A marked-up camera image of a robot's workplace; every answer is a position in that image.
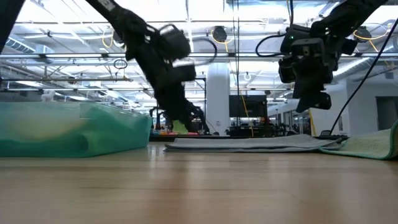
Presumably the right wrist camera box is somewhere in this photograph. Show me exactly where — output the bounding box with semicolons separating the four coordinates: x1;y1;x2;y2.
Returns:
290;37;326;60

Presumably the black hanging cable loop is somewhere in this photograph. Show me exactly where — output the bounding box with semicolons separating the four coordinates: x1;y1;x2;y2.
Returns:
113;58;128;71

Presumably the silver air duct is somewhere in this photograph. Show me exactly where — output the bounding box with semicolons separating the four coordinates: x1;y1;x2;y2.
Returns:
6;37;37;54
332;37;398;88

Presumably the black ceiling cable reel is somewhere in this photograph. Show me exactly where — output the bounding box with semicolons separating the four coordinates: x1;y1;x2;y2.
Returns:
102;29;125;50
352;26;390;43
210;26;234;53

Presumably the black wall monitor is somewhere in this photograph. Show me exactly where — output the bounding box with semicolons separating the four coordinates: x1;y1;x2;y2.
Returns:
229;95;268;118

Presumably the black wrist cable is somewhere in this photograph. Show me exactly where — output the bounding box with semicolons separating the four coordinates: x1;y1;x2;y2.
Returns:
186;37;218;66
255;0;295;58

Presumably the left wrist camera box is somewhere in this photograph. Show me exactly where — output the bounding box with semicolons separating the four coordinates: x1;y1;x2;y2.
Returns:
174;60;197;82

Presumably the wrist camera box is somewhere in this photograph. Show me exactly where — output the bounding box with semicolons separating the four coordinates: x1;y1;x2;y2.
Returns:
290;37;326;60
174;60;197;82

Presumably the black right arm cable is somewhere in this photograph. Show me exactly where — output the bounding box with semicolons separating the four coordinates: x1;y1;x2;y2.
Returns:
329;18;398;135

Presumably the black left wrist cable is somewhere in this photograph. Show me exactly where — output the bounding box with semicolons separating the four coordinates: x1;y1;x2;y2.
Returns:
186;37;218;66

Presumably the thin black hanging cable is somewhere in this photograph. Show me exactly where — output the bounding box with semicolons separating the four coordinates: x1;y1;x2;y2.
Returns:
231;0;241;127

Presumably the smooth grey microfiber towel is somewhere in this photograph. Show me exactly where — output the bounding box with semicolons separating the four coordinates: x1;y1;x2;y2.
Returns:
164;134;343;153

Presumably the teal translucent plastic bin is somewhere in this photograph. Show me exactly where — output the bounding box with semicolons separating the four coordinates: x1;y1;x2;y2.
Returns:
0;101;153;158

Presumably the long ceiling light bar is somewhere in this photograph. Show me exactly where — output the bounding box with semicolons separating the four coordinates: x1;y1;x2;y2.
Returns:
0;52;398;60

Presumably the white pillar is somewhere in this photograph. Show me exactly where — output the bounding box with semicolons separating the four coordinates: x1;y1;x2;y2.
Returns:
205;63;231;136

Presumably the small light green cloth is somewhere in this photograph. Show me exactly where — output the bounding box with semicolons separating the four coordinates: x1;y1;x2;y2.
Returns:
172;119;189;135

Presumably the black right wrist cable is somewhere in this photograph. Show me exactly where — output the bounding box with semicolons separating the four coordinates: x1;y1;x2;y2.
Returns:
255;0;295;58

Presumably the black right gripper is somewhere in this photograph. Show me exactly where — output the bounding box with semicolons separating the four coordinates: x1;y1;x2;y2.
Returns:
279;54;340;113

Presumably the dark wall panel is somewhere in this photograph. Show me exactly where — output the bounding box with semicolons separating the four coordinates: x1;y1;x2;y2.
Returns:
376;96;398;131

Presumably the black background rig frame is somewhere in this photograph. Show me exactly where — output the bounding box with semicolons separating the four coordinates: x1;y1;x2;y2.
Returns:
195;77;207;110

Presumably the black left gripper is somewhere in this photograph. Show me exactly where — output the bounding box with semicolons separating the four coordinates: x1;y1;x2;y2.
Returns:
138;52;208;131

